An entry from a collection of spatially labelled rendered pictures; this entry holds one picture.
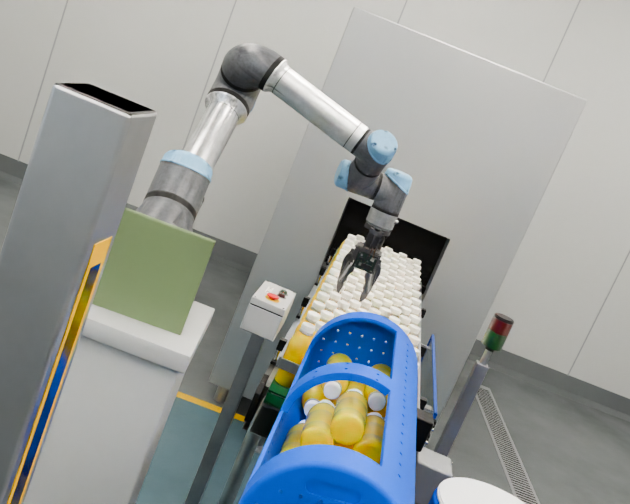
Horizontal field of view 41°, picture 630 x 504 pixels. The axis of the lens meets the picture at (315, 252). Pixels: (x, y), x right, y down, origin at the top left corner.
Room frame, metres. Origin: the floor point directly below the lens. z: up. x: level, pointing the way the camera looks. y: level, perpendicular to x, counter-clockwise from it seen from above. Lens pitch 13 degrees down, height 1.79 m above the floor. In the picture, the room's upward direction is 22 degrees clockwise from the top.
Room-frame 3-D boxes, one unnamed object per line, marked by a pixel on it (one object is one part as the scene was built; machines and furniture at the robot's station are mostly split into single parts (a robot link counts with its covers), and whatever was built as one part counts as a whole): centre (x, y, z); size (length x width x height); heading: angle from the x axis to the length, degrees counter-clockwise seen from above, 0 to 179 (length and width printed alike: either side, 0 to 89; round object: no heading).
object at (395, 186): (2.17, -0.13, 1.51); 0.09 x 0.08 x 0.11; 101
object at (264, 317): (2.28, 0.06, 1.05); 0.20 x 0.10 x 0.10; 177
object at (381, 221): (2.17, -0.13, 1.44); 0.08 x 0.08 x 0.05
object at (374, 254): (2.16, -0.13, 1.36); 0.09 x 0.08 x 0.12; 178
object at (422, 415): (2.10, -0.42, 0.95); 0.10 x 0.07 x 0.10; 87
